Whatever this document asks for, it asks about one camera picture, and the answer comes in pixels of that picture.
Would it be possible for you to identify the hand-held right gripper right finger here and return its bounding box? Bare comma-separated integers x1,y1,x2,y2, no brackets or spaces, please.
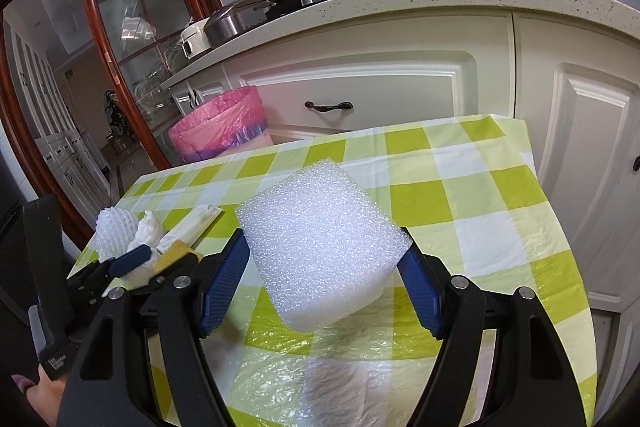
397,231,586,427

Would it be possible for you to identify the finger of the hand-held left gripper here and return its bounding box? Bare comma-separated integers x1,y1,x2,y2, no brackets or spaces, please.
22,194,69,343
67,246,153,303

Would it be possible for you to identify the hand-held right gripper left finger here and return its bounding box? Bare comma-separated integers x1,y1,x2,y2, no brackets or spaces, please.
56,229,251,427

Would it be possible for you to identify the white tissue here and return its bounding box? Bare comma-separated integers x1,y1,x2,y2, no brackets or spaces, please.
125,209,166,290

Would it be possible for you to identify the white foam fruit net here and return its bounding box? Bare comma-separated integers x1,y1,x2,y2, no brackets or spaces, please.
95,206,136,264

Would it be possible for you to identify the yellow sponge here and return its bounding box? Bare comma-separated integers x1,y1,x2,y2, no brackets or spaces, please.
157,241,201,269

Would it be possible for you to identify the white paper packet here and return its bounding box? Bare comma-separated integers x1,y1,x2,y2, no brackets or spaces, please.
159,204,223,255

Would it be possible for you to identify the white foam block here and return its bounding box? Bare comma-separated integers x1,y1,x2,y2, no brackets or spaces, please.
235,163,416,335

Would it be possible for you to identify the white bin with pink liner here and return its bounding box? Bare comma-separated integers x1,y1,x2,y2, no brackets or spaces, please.
167,86,273,165

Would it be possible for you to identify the person's left hand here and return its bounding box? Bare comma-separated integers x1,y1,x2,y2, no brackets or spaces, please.
12,373,68,427

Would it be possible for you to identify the green checked tablecloth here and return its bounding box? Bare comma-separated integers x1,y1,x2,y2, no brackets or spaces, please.
67,114,598,427

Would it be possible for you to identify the white hallway cabinet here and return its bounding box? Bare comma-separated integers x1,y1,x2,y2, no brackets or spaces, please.
5,19,113,228

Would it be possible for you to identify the dark patterned garment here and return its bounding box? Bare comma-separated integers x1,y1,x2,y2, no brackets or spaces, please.
104,89,135,138

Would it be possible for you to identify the white base cabinet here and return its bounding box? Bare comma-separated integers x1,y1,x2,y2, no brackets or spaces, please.
512,9,640,323
167,67,236,128

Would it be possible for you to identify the white drawer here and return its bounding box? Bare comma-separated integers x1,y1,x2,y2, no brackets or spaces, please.
222,12,516,142

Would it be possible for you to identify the white rice cooker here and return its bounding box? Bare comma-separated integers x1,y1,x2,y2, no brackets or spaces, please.
180,18,211,60

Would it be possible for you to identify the glass sliding door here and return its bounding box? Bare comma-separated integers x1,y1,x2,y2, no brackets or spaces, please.
77,0,223,172

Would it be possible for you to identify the silver rice cooker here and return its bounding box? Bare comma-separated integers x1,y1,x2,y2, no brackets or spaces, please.
202,0,273,50

